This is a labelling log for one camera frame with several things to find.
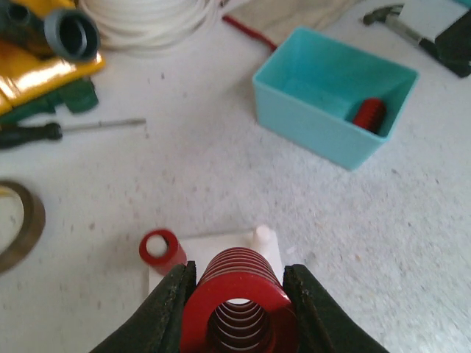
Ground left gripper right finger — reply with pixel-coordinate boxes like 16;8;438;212
283;264;387;353

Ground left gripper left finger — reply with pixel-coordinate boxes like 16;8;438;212
92;261;196;353

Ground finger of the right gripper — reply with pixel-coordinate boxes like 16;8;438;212
435;10;470;78

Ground large red spring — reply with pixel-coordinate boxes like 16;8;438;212
179;247;300;353
138;229;187;276

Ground brown tape roll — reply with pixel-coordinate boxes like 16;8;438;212
1;179;46;275

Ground small claw hammer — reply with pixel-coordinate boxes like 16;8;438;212
361;4;439;60

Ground red springs in tray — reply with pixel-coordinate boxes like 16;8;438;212
353;98;387;133

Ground blue plastic tray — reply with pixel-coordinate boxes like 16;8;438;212
252;27;418;170

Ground beige work glove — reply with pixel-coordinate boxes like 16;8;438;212
222;0;358;50

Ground black yellow screwdriver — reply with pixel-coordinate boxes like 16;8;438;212
1;118;146;150

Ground yellow parts bin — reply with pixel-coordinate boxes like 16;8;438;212
1;1;105;122

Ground black pipe fitting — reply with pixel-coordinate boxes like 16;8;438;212
1;1;101;63

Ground white peg base plate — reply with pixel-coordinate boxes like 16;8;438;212
145;225;283;293

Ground white cable spool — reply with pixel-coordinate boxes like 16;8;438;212
78;0;220;54

